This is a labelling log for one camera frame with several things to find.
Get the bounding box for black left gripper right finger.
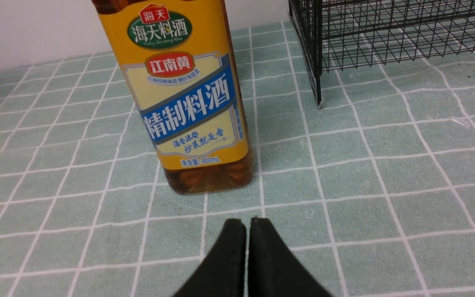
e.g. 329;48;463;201
248;217;332;297

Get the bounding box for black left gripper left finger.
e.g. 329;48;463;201
174;219;247;297

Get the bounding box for amber cooking wine bottle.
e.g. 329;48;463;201
93;0;253;194

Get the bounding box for black wire mesh shelf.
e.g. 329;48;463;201
288;0;475;108

